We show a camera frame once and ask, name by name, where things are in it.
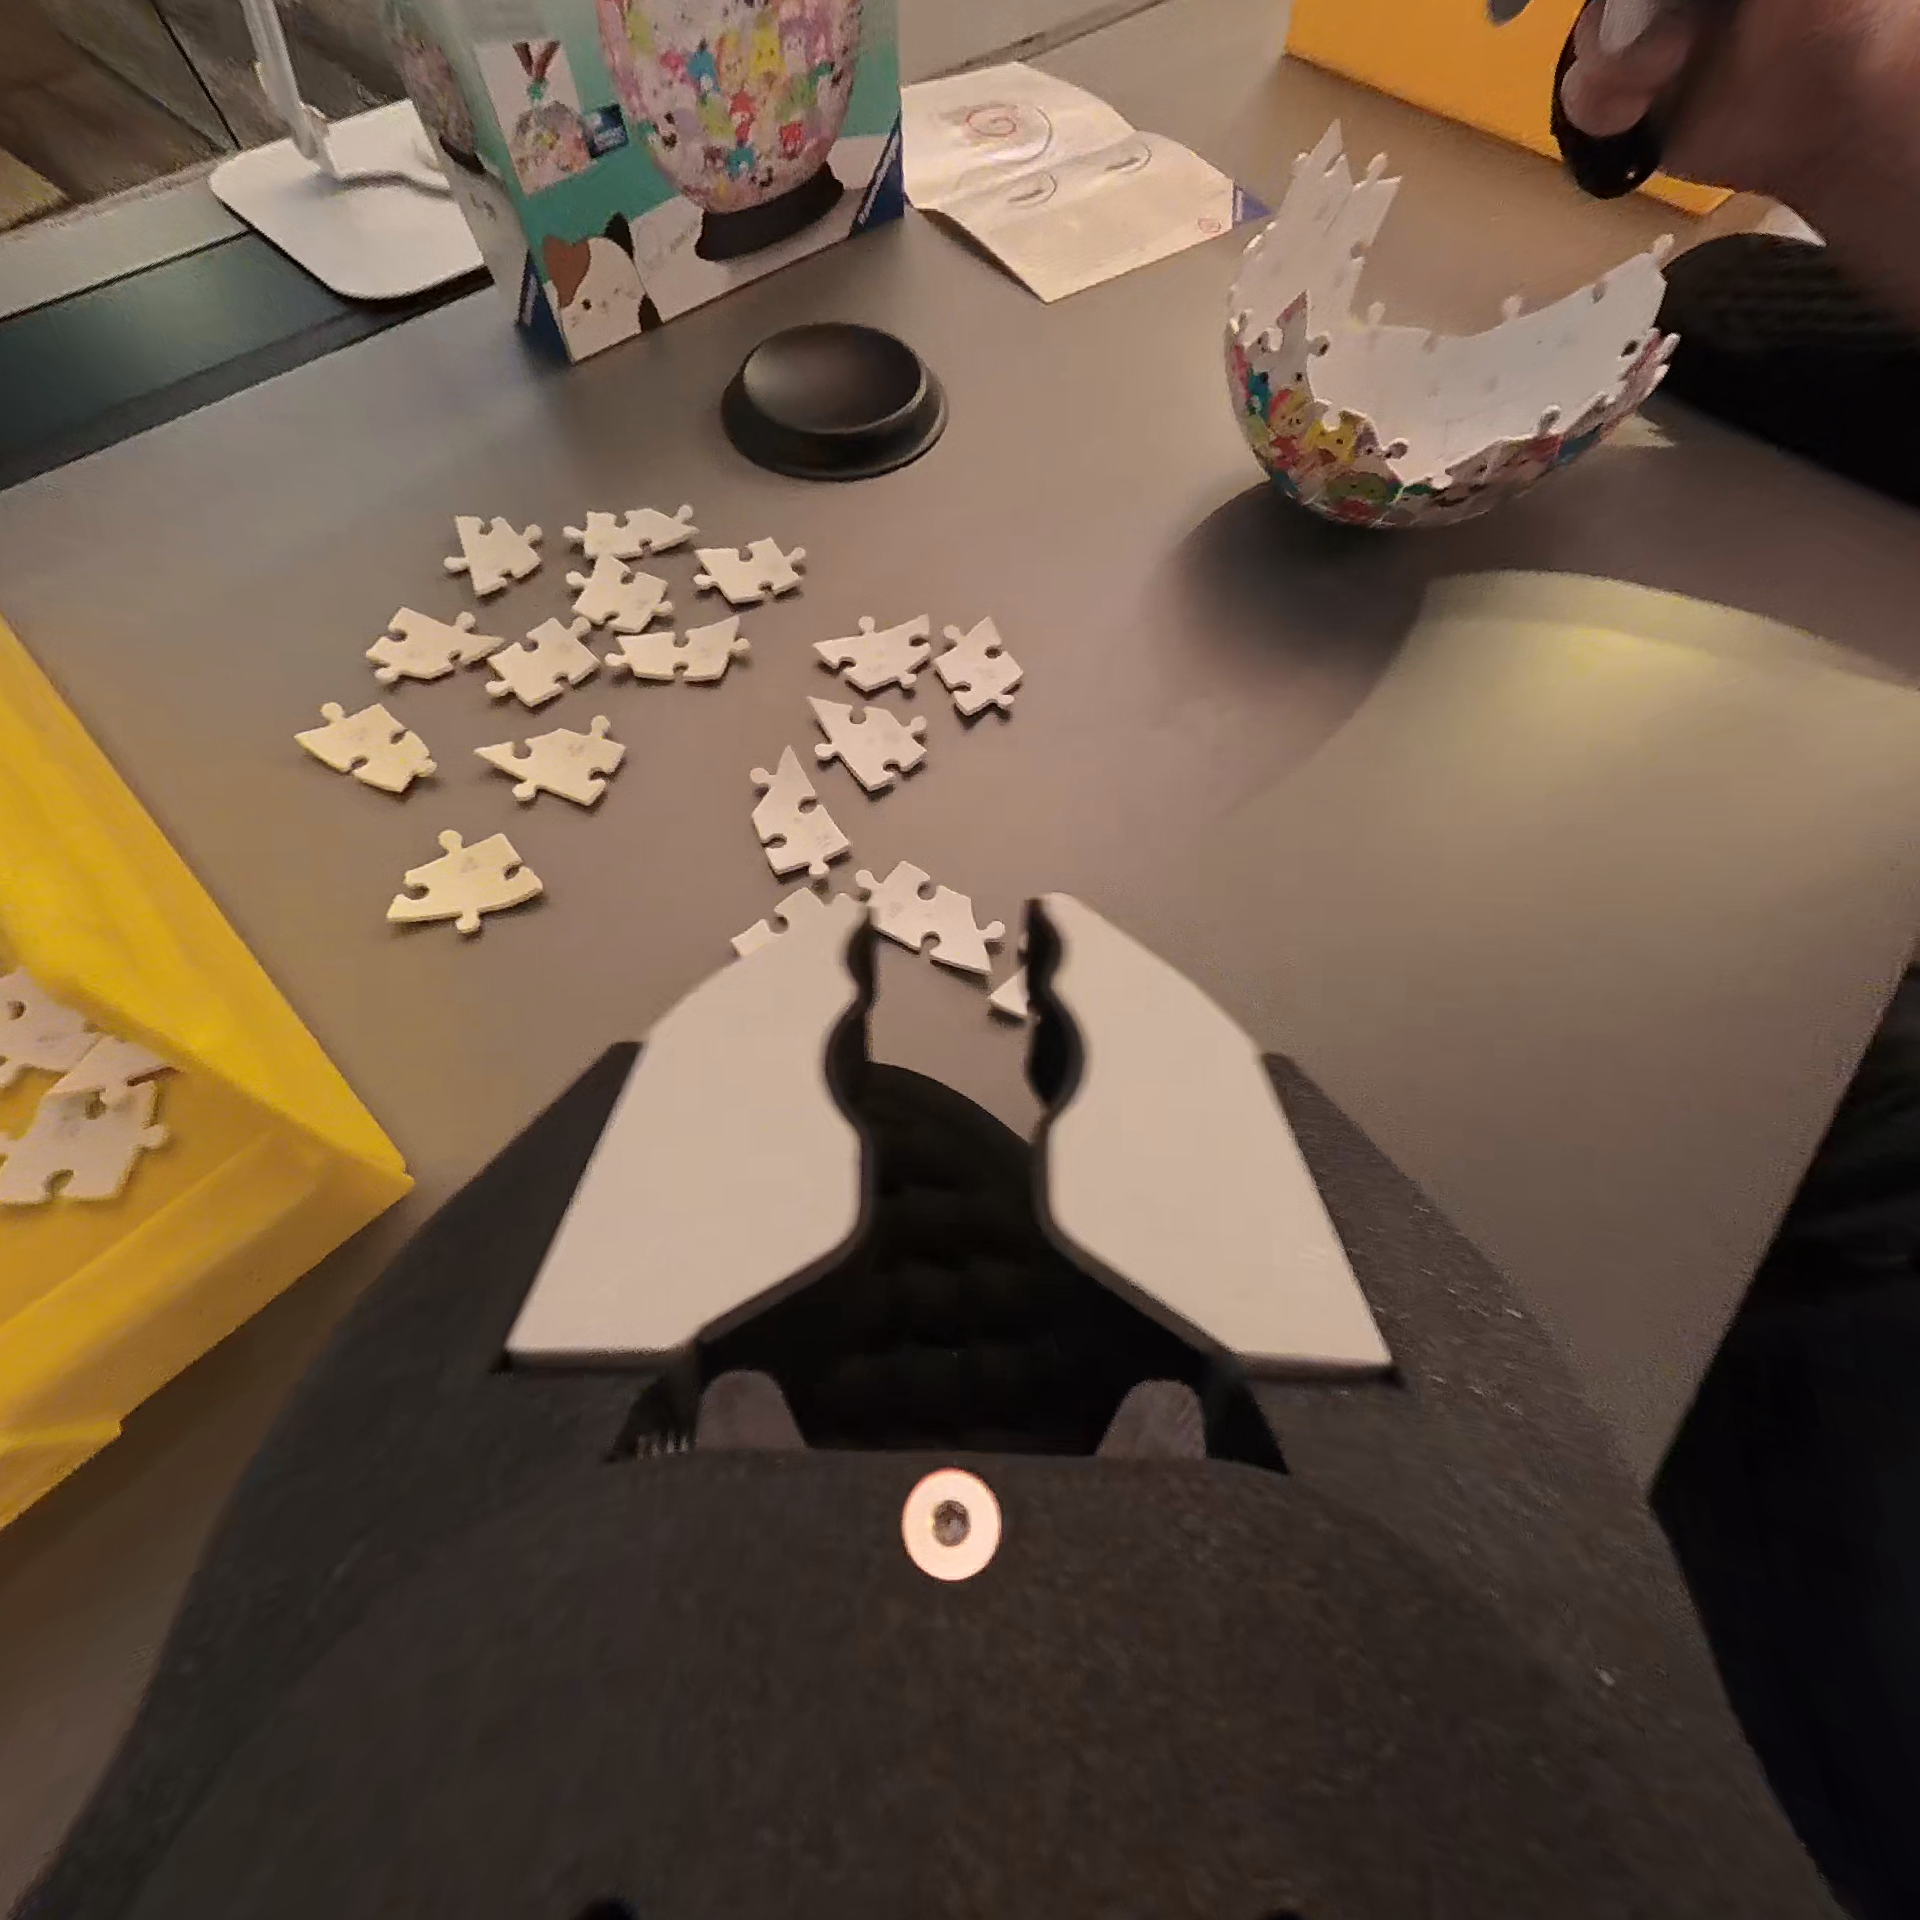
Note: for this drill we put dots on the colourful puzzle box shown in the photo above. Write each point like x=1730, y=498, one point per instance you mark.
x=722, y=135

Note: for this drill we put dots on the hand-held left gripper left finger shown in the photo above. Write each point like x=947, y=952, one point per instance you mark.
x=704, y=1185

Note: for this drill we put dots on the partly built puzzle ball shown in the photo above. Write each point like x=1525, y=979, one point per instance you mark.
x=1440, y=376

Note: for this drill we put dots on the heap of white puzzle pieces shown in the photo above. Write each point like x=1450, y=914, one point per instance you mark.
x=77, y=1140

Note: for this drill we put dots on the yellow plastic bin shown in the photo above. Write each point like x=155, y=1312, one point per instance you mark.
x=224, y=1200
x=1395, y=59

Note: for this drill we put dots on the white stand base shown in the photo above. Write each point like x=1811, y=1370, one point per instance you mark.
x=360, y=225

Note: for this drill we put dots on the white instruction leaflet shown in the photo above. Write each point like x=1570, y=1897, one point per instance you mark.
x=1050, y=195

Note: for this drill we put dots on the black round ball stand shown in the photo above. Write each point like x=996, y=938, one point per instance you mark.
x=834, y=390

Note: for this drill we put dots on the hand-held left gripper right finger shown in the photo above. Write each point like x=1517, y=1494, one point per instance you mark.
x=1184, y=1185

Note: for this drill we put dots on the person's dark clothing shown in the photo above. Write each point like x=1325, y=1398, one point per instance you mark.
x=1829, y=1350

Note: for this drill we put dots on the person's right hand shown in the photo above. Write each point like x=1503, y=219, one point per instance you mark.
x=1770, y=89

